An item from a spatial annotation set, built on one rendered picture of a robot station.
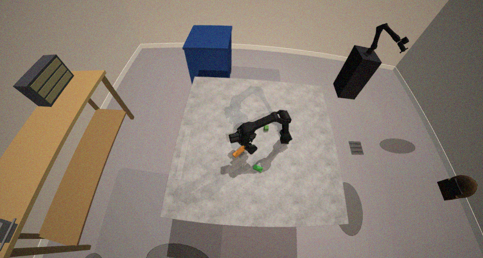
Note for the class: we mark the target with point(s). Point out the orange bar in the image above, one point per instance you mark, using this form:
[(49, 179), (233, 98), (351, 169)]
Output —
[(239, 151)]

